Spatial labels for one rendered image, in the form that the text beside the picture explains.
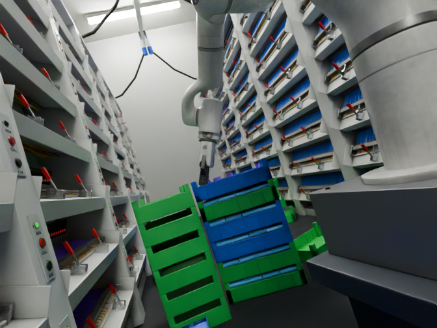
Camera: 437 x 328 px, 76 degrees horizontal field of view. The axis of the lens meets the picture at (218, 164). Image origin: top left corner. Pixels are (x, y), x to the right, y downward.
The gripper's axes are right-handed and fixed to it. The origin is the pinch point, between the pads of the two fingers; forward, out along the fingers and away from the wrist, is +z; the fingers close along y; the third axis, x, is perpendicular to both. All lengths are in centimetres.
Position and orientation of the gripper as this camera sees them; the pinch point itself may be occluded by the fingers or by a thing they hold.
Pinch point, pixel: (203, 179)
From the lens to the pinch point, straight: 110.4
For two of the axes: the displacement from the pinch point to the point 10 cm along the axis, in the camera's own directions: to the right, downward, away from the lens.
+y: 1.3, 0.0, 9.9
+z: -1.1, 9.9, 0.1
